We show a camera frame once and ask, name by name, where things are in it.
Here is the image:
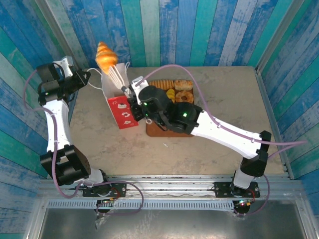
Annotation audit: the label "red and white paper bag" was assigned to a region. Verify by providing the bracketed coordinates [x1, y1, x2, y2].
[87, 62, 140, 130]

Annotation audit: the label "ring-shaped fake bread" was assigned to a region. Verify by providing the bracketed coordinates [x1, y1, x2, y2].
[175, 90, 194, 104]

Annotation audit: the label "large fake croissant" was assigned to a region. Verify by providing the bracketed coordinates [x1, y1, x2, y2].
[95, 41, 119, 76]

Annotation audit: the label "metal tongs with white tips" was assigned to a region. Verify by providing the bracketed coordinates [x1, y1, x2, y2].
[109, 65, 154, 124]

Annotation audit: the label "yellow twisted fake bread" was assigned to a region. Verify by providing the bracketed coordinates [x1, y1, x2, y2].
[165, 89, 176, 104]

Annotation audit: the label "long striped fake bread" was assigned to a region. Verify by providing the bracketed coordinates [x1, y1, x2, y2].
[149, 79, 175, 91]

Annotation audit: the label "sugar-dusted fake bread loaf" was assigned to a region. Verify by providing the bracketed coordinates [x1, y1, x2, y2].
[173, 79, 194, 91]

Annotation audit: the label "brown tray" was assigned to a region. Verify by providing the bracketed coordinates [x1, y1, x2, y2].
[146, 79, 197, 138]

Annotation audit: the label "crumpled clear plastic wrapper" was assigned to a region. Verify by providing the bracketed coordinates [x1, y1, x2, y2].
[94, 216, 110, 230]

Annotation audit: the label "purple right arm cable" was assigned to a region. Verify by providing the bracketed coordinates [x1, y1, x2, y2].
[136, 64, 309, 217]

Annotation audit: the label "aluminium frame post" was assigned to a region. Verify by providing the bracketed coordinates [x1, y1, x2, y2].
[255, 0, 300, 73]
[34, 0, 83, 75]

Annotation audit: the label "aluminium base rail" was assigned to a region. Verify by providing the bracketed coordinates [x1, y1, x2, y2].
[37, 174, 304, 200]

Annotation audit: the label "grey slotted cable duct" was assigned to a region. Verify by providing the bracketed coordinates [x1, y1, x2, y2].
[47, 200, 236, 212]

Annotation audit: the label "aluminium table side rail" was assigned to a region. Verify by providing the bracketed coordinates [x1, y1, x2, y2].
[255, 67, 295, 179]

